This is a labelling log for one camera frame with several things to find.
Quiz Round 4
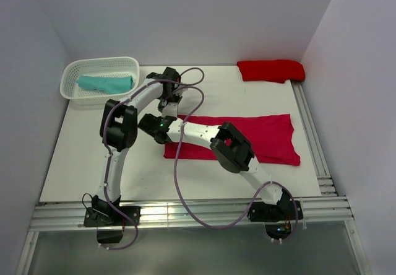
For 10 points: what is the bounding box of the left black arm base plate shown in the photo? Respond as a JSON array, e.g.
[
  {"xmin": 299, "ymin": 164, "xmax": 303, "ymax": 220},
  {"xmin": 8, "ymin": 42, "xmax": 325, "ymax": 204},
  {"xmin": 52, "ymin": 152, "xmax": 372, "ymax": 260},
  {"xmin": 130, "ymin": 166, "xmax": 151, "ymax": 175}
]
[{"xmin": 82, "ymin": 193, "xmax": 141, "ymax": 246}]

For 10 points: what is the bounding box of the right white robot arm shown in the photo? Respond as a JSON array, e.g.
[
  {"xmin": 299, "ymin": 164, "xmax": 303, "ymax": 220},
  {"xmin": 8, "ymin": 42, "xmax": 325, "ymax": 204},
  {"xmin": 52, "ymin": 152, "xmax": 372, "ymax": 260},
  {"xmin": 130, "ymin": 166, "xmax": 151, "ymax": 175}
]
[{"xmin": 138, "ymin": 114, "xmax": 291, "ymax": 219}]

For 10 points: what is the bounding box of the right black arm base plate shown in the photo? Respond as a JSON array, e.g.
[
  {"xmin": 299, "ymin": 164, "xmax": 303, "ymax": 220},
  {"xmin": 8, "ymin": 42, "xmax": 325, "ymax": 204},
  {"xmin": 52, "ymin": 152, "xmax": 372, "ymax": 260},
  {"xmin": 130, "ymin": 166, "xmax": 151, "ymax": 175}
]
[{"xmin": 247, "ymin": 199, "xmax": 304, "ymax": 240}]

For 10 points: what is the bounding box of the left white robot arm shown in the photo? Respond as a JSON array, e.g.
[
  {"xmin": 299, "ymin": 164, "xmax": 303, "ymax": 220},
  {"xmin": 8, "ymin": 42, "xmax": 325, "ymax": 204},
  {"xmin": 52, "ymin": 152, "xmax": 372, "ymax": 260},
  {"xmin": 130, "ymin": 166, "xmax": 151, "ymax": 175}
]
[{"xmin": 92, "ymin": 67, "xmax": 181, "ymax": 225}]

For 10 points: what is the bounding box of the right side aluminium rail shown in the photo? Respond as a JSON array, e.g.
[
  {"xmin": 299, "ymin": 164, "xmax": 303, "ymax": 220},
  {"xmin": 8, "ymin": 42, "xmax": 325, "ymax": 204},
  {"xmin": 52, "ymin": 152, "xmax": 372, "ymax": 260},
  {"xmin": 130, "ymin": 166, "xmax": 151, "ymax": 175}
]
[{"xmin": 291, "ymin": 81, "xmax": 338, "ymax": 197}]

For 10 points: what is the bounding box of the folded red t shirt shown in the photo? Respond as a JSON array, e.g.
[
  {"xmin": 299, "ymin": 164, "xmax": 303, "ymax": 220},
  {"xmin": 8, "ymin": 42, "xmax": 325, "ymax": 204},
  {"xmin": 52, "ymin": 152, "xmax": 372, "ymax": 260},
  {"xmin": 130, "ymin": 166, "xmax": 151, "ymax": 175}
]
[{"xmin": 237, "ymin": 59, "xmax": 306, "ymax": 84}]

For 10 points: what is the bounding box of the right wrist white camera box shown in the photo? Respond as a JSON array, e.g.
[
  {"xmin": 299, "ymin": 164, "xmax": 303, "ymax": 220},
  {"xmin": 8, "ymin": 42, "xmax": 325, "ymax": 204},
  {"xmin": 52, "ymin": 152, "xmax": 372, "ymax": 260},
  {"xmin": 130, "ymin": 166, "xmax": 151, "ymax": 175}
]
[{"xmin": 161, "ymin": 102, "xmax": 179, "ymax": 118}]

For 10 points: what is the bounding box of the teal rolled t shirt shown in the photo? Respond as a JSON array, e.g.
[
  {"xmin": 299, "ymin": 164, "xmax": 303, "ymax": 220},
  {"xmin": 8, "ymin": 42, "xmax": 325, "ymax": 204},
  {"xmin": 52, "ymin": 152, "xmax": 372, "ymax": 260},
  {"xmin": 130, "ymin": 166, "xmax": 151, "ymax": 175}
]
[{"xmin": 77, "ymin": 76, "xmax": 134, "ymax": 95}]

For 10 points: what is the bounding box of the front aluminium rail frame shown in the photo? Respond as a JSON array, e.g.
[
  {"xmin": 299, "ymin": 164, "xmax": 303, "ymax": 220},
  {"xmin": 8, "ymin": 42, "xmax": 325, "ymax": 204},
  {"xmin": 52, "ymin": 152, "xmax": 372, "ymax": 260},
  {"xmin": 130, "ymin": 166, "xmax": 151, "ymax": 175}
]
[{"xmin": 28, "ymin": 196, "xmax": 354, "ymax": 232}]

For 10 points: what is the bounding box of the magenta t shirt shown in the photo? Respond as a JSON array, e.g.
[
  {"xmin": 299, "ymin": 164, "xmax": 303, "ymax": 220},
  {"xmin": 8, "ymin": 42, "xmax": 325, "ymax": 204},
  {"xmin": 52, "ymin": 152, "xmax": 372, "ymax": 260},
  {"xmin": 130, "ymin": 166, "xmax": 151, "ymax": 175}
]
[{"xmin": 163, "ymin": 114, "xmax": 301, "ymax": 167}]

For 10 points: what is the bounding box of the white perforated plastic basket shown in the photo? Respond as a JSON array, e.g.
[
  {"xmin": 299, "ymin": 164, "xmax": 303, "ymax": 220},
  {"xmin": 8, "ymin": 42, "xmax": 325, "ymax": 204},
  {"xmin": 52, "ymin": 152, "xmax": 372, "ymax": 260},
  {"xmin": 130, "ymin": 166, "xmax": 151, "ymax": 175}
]
[{"xmin": 59, "ymin": 56, "xmax": 141, "ymax": 105}]

